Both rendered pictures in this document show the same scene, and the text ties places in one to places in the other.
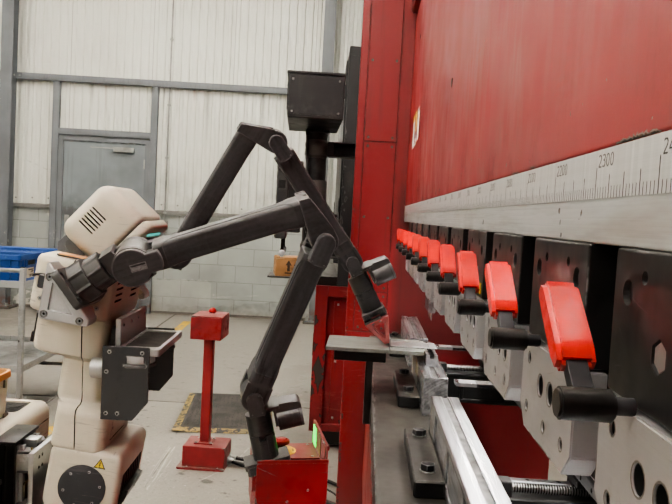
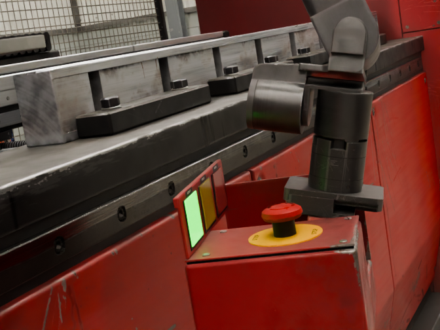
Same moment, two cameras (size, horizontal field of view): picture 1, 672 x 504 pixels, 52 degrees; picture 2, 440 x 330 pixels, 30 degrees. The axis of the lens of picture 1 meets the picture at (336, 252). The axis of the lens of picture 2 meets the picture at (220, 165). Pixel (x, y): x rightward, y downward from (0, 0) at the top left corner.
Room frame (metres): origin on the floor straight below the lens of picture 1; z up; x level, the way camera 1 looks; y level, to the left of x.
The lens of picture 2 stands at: (2.36, 0.37, 0.98)
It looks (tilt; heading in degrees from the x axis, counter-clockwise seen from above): 9 degrees down; 204
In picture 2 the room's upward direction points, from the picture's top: 9 degrees counter-clockwise
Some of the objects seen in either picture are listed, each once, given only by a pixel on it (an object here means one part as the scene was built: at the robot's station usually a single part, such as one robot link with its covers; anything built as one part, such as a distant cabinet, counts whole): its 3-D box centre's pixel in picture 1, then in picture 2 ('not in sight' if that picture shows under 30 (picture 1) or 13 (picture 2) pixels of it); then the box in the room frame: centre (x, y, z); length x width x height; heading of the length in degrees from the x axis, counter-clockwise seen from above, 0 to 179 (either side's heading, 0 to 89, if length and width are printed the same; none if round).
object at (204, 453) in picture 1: (207, 386); not in sight; (3.60, 0.64, 0.41); 0.25 x 0.20 x 0.83; 88
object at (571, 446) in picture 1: (601, 347); not in sight; (0.54, -0.21, 1.26); 0.15 x 0.09 x 0.17; 178
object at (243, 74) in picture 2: not in sight; (254, 76); (0.91, -0.17, 0.89); 0.30 x 0.05 x 0.03; 178
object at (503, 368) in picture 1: (538, 312); not in sight; (0.74, -0.22, 1.26); 0.15 x 0.09 x 0.17; 178
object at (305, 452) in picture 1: (286, 469); (285, 252); (1.59, 0.09, 0.75); 0.20 x 0.16 x 0.18; 11
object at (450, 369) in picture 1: (523, 383); not in sight; (2.34, -0.67, 0.81); 0.64 x 0.08 x 0.14; 88
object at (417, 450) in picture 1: (422, 459); (150, 108); (1.31, -0.19, 0.89); 0.30 x 0.05 x 0.03; 178
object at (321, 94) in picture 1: (310, 175); not in sight; (3.18, 0.14, 1.53); 0.51 x 0.25 x 0.85; 3
